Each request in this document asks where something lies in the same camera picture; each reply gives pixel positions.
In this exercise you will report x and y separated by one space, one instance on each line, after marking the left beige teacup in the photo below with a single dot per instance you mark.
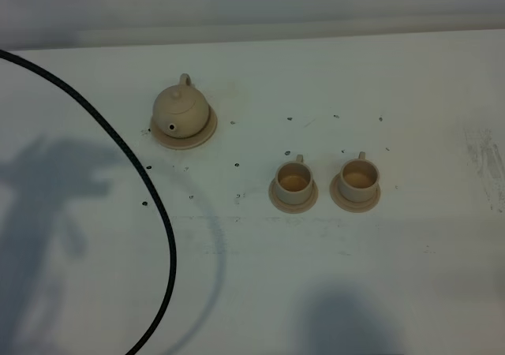
293 182

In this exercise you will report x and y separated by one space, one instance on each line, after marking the left cup saucer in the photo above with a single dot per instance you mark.
292 208

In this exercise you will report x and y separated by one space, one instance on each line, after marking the right beige teacup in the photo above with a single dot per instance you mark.
359 179

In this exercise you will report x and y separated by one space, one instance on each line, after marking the cup saucer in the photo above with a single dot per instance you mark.
348 205
292 208

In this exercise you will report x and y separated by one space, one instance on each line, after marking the beige teacup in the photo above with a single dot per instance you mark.
293 182
359 179

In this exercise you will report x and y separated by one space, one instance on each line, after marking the beige teapot saucer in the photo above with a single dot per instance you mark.
180 144

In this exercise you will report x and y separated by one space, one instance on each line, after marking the beige teapot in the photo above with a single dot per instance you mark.
181 110

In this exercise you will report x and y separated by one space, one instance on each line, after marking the right cup saucer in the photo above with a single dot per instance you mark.
348 205

